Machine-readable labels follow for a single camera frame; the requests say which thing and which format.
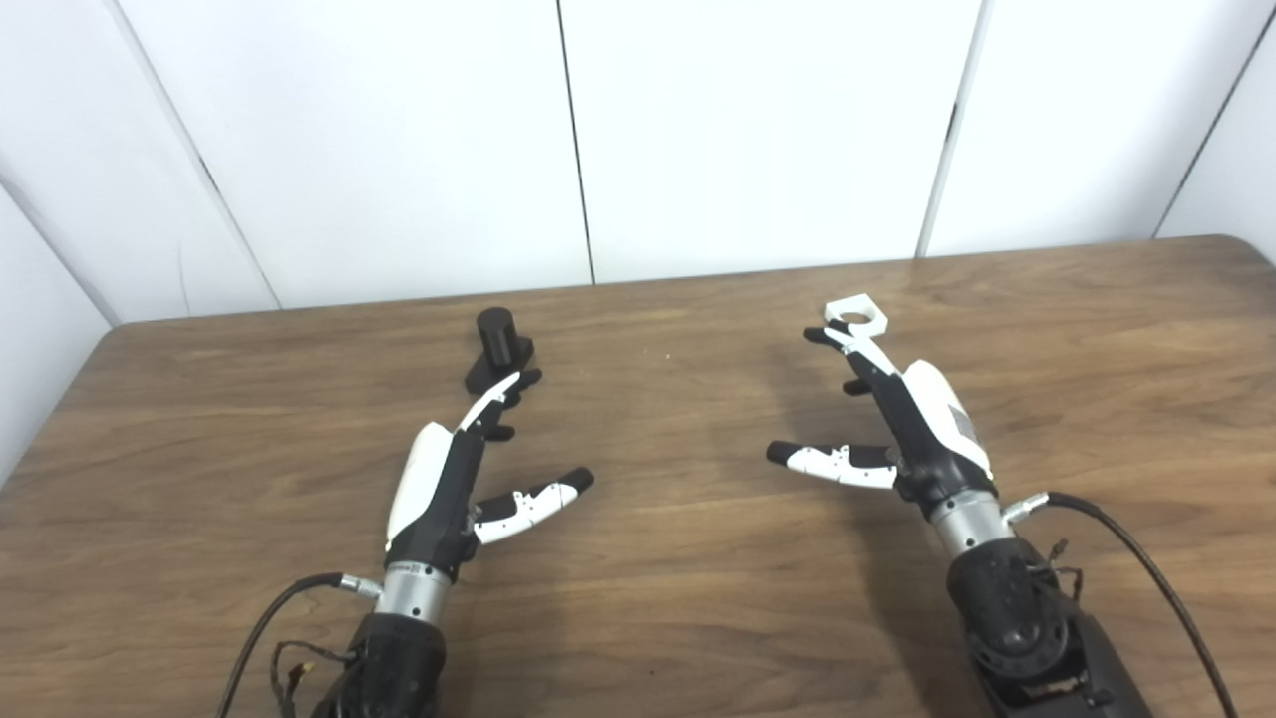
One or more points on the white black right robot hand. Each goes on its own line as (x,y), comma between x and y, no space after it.
(937,439)

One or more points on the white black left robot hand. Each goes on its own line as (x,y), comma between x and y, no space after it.
(429,499)

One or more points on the white square piece with hole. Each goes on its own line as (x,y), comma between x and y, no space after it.
(872,317)

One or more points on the black peg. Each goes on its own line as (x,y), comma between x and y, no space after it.
(495,334)

